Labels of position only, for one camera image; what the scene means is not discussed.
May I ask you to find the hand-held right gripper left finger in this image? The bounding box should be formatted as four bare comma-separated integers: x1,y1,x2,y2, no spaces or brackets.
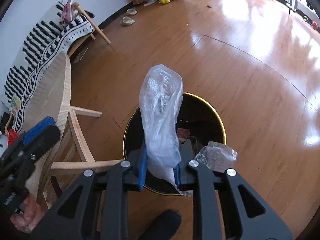
32,144,148,240

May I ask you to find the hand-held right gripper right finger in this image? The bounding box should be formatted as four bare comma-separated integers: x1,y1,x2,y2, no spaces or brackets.
174,140,293,240

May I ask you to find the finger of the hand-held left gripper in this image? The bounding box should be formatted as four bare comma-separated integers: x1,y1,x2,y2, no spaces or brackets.
21,116,55,147
24,124,61,157

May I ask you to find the red cigarette box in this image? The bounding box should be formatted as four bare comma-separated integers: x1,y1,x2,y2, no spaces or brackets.
177,128,191,140

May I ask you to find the clear cellophane wrapper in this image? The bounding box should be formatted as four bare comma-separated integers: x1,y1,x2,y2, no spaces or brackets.
194,141,238,173

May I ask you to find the clear plastic bag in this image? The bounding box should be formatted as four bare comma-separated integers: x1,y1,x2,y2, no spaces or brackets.
139,64,194,197

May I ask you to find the black gold-rimmed trash bin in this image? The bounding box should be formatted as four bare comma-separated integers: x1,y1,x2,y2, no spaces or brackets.
123,92,227,196

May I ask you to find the person's left hand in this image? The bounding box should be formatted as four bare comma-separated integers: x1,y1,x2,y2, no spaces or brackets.
10,194,44,233

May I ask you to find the colourful picture book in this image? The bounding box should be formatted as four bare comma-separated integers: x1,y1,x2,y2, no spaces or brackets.
9,98,21,112

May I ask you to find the black box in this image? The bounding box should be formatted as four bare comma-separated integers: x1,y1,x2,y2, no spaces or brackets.
0,112,13,134

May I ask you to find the person's dark shoe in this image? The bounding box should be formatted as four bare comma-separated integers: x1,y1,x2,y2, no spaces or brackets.
143,209,182,240

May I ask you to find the black white striped blanket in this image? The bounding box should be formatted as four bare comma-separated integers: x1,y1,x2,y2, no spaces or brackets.
4,1,94,134

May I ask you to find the pink cartoon cushion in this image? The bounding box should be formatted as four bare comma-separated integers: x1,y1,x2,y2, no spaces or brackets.
61,0,78,23

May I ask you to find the wooden table leg frame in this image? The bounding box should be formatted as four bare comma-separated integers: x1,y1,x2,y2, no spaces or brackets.
44,106,125,210

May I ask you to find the wooden frame sofa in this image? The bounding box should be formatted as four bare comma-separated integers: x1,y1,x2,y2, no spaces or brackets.
67,2,112,58

